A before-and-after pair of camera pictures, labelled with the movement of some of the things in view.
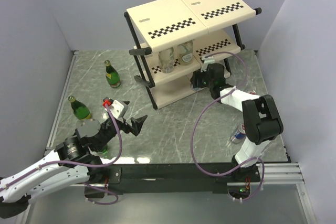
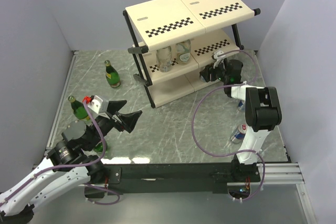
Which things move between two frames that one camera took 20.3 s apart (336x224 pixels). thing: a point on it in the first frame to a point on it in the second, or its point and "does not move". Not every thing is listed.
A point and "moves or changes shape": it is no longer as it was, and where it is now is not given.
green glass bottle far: [112, 75] does not move
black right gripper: [198, 74] to [209, 70]
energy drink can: [239, 135] does not move
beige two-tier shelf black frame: [173, 35] does not move
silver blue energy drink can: [195, 84] moves or changes shape
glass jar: [166, 60] moves or changes shape
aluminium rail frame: [284, 173] does not move
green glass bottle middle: [81, 112] does not move
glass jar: [185, 52] does not move
